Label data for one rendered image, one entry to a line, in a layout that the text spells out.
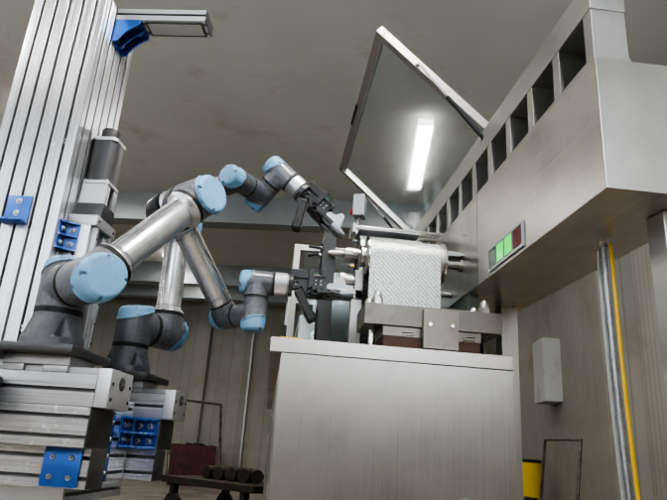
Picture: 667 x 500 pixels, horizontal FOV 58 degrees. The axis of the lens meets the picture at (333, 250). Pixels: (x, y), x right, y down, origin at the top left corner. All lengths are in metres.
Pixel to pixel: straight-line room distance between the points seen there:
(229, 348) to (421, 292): 9.17
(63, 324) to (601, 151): 1.29
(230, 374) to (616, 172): 9.95
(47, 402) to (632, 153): 1.38
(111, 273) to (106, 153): 0.62
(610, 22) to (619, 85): 0.17
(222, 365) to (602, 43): 9.98
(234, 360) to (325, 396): 9.38
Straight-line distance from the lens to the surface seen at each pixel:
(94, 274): 1.51
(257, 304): 1.86
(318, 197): 2.01
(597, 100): 1.38
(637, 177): 1.33
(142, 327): 2.09
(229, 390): 10.90
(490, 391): 1.70
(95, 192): 2.01
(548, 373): 6.90
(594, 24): 1.50
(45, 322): 1.62
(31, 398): 1.60
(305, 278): 1.90
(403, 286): 1.95
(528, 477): 6.77
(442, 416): 1.65
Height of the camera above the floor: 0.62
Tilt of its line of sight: 19 degrees up
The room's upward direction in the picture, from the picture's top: 4 degrees clockwise
